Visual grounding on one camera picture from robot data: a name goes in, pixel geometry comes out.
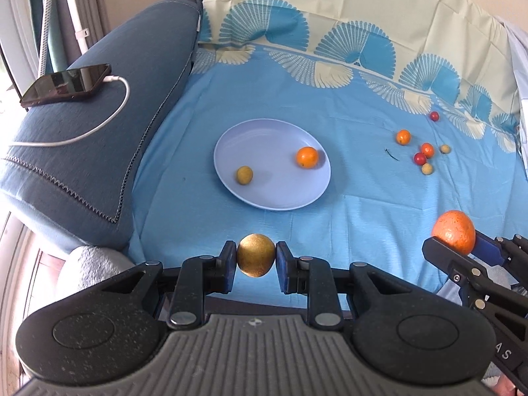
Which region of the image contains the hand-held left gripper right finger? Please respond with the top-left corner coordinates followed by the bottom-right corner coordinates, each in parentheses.
top-left (276, 241), bottom-right (410, 331)

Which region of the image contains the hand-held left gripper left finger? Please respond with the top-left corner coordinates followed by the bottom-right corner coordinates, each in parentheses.
top-left (111, 241), bottom-right (239, 331)

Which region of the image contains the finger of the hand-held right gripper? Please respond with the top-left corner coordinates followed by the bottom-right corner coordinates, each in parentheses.
top-left (421, 236), bottom-right (528, 318)
top-left (474, 231), bottom-right (528, 287)

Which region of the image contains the golden brown round fruit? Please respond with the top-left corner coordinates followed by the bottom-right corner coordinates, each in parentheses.
top-left (237, 233), bottom-right (276, 278)

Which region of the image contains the large orange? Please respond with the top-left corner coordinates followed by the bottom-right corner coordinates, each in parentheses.
top-left (432, 210), bottom-right (476, 255)

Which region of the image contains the light blue plate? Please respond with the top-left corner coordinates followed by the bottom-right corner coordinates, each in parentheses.
top-left (213, 118), bottom-right (332, 211)

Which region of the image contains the grey fluffy cloth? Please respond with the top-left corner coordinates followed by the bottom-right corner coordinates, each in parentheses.
top-left (53, 245), bottom-right (137, 298)

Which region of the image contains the blue sofa armrest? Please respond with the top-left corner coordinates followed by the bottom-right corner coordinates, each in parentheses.
top-left (0, 0), bottom-right (203, 256)

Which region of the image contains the pale blue printed quilt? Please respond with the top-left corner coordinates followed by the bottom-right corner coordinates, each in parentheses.
top-left (493, 14), bottom-right (528, 161)

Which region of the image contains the blue fan-print bedsheet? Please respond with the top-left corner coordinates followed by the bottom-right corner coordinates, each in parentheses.
top-left (124, 0), bottom-right (528, 310)

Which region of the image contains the black smartphone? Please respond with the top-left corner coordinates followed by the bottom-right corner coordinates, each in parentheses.
top-left (20, 63), bottom-right (112, 108)

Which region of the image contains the white pipe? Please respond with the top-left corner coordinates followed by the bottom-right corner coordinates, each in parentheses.
top-left (62, 0), bottom-right (89, 56)

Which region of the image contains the teal curtain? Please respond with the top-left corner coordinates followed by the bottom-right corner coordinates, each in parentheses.
top-left (31, 0), bottom-right (79, 77)

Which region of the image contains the white charging cable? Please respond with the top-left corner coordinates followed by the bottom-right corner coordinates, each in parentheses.
top-left (8, 75), bottom-right (130, 148)

